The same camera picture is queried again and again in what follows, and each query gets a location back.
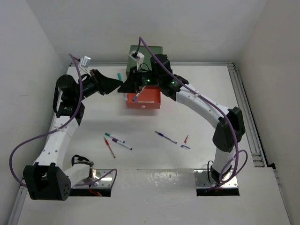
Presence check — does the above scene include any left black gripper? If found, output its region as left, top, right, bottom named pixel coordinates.
left=74, top=69, right=122, bottom=102

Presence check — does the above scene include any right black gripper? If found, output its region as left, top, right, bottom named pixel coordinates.
left=119, top=65, right=162, bottom=93

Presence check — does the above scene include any light blue capped pen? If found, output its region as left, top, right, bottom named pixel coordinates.
left=133, top=86, right=146, bottom=101

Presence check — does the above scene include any teal capped white pen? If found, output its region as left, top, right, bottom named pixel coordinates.
left=117, top=73, right=122, bottom=81

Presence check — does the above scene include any orange drawer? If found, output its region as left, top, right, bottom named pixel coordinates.
left=126, top=87, right=161, bottom=110

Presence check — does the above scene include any teal capped marker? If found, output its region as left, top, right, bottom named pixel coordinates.
left=105, top=133, right=125, bottom=143

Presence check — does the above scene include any purple capped marker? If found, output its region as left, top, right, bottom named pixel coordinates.
left=112, top=138, right=132, bottom=150

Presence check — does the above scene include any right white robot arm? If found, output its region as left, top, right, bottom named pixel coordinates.
left=118, top=51, right=245, bottom=184

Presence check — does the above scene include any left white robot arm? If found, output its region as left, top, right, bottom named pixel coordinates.
left=23, top=69, right=123, bottom=201

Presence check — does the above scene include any green top drawer unit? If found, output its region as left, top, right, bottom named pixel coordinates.
left=126, top=45, right=163, bottom=77

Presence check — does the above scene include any red gel pen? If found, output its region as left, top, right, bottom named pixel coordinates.
left=103, top=137, right=116, bottom=158

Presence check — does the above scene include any dark blue pen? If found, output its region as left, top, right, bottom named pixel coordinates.
left=154, top=131, right=177, bottom=144

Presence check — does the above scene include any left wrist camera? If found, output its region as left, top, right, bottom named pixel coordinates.
left=79, top=56, right=91, bottom=74

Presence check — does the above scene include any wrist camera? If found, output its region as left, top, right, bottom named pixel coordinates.
left=79, top=56, right=91, bottom=74
left=129, top=50, right=145, bottom=71

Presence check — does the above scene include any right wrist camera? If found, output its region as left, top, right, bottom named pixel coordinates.
left=129, top=50, right=145, bottom=71

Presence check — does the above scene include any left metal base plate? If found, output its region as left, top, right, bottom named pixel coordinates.
left=73, top=169, right=118, bottom=187

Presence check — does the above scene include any metal base plate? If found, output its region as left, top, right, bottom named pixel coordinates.
left=194, top=169, right=238, bottom=189
left=73, top=169, right=118, bottom=187

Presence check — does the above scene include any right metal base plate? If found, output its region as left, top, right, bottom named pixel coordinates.
left=194, top=169, right=238, bottom=189

